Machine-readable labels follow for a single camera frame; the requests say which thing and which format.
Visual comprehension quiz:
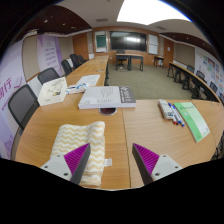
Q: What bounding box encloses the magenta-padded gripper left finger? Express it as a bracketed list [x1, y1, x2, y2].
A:
[40, 143, 92, 185]

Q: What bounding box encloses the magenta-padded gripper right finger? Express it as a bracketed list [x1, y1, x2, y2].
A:
[131, 143, 184, 186]

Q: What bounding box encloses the cream zigzag patterned towel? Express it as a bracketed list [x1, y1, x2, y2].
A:
[49, 120, 113, 188]

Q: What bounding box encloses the red whiteboard marker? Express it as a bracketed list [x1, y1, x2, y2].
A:
[167, 104, 179, 126]

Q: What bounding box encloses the green booklet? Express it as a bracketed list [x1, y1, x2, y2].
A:
[173, 101, 211, 144]

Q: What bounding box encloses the black mesh office chair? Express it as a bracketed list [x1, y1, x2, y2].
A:
[37, 67, 61, 86]
[7, 83, 40, 132]

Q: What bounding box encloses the open white cardboard box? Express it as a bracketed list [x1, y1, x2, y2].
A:
[37, 76, 68, 107]

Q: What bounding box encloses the white and blue packet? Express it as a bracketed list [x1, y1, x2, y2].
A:
[65, 82, 90, 95]

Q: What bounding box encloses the large white book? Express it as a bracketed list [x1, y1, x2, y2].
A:
[77, 85, 137, 110]

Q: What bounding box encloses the white paper sheet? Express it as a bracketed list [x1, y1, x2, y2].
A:
[75, 73, 101, 88]

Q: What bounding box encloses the wooden conference table row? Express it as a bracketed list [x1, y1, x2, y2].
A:
[65, 54, 110, 87]
[166, 61, 222, 103]

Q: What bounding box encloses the group of black office chairs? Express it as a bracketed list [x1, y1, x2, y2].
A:
[186, 64, 224, 158]
[60, 53, 87, 77]

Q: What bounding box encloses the small dark side table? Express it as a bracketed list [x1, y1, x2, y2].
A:
[153, 55, 165, 68]

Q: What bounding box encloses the brown wooden door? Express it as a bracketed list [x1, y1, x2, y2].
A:
[162, 38, 175, 68]
[73, 32, 89, 61]

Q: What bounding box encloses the dark presenter desk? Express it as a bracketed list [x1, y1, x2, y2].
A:
[115, 53, 145, 72]

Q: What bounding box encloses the black chair at desk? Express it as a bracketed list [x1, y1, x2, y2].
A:
[115, 49, 129, 71]

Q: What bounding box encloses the plain white whiteboard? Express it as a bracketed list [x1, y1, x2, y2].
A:
[147, 33, 160, 56]

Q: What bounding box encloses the whiteboard with green panel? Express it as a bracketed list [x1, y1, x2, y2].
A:
[94, 30, 109, 54]

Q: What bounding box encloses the bright ceiling light panel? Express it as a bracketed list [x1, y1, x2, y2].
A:
[116, 0, 193, 26]

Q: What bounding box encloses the round black cable grommet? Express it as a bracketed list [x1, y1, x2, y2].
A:
[98, 107, 118, 117]

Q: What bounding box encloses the purple and white wall graphic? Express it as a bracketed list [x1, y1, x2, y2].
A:
[0, 41, 28, 160]

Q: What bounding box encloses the group of colourful wall posters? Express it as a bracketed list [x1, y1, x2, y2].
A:
[194, 49, 224, 95]

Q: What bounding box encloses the purple standing wall banner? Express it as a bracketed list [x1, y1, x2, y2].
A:
[36, 34, 64, 73]

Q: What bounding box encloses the large black wall screen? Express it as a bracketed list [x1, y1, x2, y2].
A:
[109, 30, 148, 52]

